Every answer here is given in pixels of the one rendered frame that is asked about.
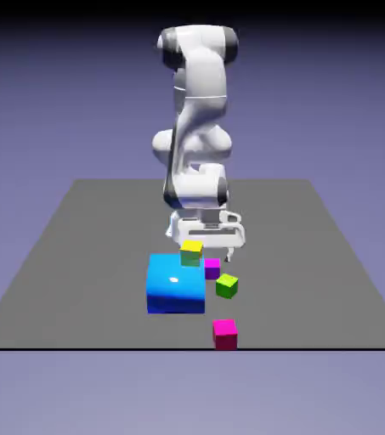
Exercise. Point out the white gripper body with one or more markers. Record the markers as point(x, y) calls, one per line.
point(212, 236)

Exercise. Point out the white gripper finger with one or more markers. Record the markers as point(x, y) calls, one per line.
point(228, 255)

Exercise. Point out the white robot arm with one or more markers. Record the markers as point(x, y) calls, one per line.
point(200, 102)

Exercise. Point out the small purple cube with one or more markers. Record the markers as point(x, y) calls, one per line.
point(212, 268)

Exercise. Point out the small yellow cube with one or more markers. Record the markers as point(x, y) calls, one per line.
point(191, 253)

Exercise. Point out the small green cube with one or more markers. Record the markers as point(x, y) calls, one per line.
point(226, 286)

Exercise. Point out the small pink cube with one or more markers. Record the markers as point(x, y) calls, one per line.
point(225, 334)

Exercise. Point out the large blue box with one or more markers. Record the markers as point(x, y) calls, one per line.
point(175, 283)

